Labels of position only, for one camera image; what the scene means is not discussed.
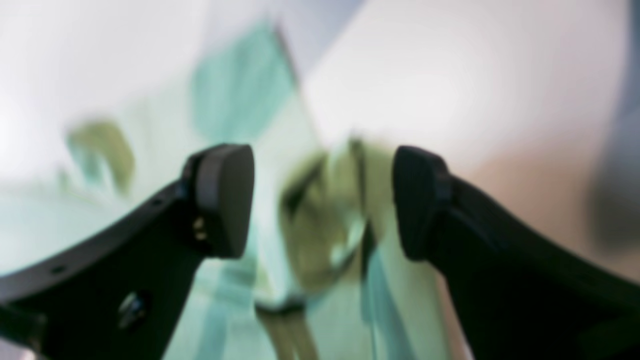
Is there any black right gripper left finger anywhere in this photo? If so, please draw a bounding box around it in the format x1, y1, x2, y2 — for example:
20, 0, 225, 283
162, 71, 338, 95
0, 144, 255, 360

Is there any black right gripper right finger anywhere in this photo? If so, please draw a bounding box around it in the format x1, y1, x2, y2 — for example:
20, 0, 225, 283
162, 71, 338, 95
392, 145, 640, 360

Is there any light green T-shirt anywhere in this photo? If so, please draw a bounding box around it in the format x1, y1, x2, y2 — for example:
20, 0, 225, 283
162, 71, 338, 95
1, 23, 452, 360

